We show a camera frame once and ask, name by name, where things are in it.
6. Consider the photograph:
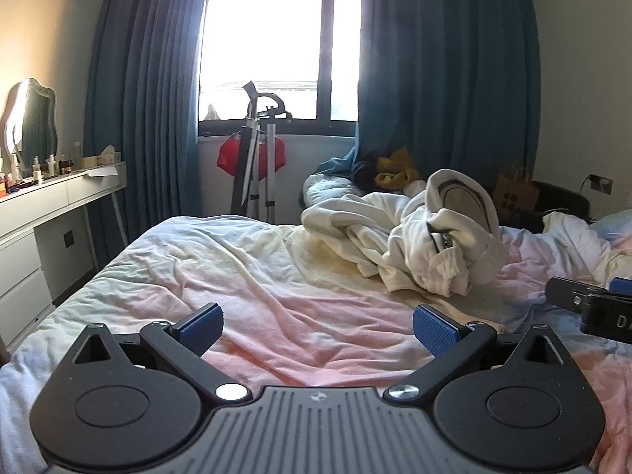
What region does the white zip-up jacket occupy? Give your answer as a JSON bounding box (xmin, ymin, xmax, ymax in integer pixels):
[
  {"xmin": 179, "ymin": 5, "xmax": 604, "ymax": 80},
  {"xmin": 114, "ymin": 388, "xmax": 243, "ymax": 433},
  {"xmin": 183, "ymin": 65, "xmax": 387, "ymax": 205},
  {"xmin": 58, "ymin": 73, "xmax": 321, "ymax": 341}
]
[{"xmin": 301, "ymin": 169, "xmax": 508, "ymax": 297}]

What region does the black chair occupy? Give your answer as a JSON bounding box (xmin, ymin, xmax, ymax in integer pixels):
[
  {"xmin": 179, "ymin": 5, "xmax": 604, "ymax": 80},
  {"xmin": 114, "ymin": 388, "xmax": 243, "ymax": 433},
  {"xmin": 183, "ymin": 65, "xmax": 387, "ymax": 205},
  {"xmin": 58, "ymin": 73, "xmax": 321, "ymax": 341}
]
[{"xmin": 532, "ymin": 181, "xmax": 590, "ymax": 220}]

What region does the brown paper bag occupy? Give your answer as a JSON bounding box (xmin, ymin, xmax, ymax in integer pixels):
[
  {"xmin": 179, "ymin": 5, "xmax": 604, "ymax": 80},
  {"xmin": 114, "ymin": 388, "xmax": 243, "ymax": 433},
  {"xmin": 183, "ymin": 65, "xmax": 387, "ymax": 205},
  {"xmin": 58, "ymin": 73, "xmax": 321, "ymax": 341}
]
[{"xmin": 492, "ymin": 167, "xmax": 539, "ymax": 222}]

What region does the white dressing table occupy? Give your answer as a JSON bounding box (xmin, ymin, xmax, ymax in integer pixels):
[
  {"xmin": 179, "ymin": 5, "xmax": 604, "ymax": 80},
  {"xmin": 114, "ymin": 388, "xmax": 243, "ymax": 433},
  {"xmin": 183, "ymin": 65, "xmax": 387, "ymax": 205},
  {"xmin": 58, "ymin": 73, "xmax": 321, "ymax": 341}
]
[{"xmin": 1, "ymin": 162, "xmax": 128, "ymax": 353}]

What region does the yellow garment on pile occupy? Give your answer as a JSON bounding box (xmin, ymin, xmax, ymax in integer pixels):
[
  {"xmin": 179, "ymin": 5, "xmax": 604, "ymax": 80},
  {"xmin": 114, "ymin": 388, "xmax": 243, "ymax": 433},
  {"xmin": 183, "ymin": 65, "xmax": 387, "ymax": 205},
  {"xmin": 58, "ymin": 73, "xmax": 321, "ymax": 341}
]
[{"xmin": 375, "ymin": 148, "xmax": 421, "ymax": 190}]

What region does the red cloth on stand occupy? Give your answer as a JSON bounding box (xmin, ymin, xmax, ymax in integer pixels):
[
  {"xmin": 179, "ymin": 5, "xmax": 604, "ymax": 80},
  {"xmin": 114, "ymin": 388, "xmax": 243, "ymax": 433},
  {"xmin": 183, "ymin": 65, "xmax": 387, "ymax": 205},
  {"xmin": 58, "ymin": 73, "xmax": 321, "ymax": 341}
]
[{"xmin": 216, "ymin": 133, "xmax": 286, "ymax": 180}]

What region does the white rolled comforter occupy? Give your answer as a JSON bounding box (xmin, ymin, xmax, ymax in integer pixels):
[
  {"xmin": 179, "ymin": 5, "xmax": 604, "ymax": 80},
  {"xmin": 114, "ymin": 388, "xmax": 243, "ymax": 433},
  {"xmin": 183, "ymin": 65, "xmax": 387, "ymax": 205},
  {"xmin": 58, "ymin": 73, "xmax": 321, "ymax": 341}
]
[{"xmin": 302, "ymin": 172, "xmax": 364, "ymax": 208}]

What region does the left blue curtain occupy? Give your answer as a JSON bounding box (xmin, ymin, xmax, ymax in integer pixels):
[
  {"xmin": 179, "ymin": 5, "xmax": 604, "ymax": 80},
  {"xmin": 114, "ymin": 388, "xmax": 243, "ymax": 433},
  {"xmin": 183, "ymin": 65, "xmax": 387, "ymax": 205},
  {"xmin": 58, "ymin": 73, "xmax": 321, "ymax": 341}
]
[{"xmin": 84, "ymin": 0, "xmax": 207, "ymax": 267}]

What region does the garment steamer stand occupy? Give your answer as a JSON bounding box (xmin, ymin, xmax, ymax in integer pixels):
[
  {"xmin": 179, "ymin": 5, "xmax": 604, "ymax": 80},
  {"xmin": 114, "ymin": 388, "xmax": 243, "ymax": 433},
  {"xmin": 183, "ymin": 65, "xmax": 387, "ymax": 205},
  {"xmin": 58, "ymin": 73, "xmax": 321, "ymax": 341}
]
[{"xmin": 230, "ymin": 81, "xmax": 292, "ymax": 225}]

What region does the wavy vanity mirror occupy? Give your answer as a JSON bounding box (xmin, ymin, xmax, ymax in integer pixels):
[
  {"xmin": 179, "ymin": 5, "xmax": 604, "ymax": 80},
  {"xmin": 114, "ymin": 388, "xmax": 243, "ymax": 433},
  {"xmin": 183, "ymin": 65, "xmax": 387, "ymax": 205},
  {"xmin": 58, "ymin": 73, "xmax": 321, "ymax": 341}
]
[{"xmin": 1, "ymin": 77, "xmax": 59, "ymax": 175}]

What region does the wall power socket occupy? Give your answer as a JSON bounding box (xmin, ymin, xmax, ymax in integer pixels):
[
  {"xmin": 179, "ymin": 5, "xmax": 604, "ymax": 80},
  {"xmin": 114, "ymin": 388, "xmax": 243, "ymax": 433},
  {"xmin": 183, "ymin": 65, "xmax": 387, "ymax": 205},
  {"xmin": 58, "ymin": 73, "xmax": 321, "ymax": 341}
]
[{"xmin": 588, "ymin": 173, "xmax": 614, "ymax": 195}]

